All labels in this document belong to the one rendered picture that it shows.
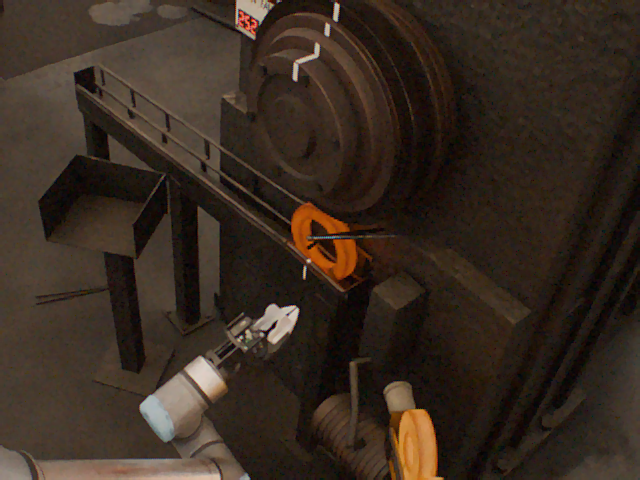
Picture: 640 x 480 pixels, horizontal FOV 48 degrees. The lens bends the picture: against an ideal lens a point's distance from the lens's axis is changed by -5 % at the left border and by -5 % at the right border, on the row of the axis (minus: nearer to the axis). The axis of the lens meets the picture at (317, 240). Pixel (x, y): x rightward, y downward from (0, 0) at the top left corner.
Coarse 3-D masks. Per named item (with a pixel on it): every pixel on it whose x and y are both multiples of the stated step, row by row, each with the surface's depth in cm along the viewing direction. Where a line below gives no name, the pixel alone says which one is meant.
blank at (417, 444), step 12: (408, 420) 137; (420, 420) 133; (408, 432) 137; (420, 432) 131; (432, 432) 131; (408, 444) 140; (420, 444) 130; (432, 444) 130; (408, 456) 140; (420, 456) 129; (432, 456) 130; (408, 468) 137; (420, 468) 129; (432, 468) 130
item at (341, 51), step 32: (288, 32) 137; (320, 32) 131; (256, 64) 151; (352, 64) 128; (352, 96) 129; (384, 96) 126; (384, 128) 129; (384, 160) 133; (352, 192) 141; (384, 192) 137
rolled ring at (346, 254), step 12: (300, 216) 170; (312, 216) 166; (324, 216) 163; (300, 228) 172; (336, 228) 162; (348, 228) 163; (300, 240) 174; (312, 240) 176; (336, 240) 163; (348, 240) 163; (312, 252) 175; (336, 252) 165; (348, 252) 163; (324, 264) 173; (336, 264) 167; (348, 264) 164; (336, 276) 169
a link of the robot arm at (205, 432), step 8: (200, 424) 147; (208, 424) 151; (200, 432) 148; (208, 432) 148; (216, 432) 151; (176, 440) 146; (184, 440) 146; (192, 440) 147; (200, 440) 146; (208, 440) 147; (176, 448) 150; (184, 448) 147; (192, 448) 146; (184, 456) 147
